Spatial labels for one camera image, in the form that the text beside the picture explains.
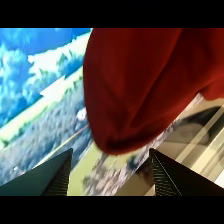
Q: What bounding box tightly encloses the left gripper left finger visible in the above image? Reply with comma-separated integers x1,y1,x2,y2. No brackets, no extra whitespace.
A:
0,148,74,197

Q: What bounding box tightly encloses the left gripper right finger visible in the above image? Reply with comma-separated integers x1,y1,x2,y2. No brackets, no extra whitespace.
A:
148,148,224,197

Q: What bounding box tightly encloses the red garment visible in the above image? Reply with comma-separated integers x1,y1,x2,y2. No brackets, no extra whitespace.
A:
82,27,224,156

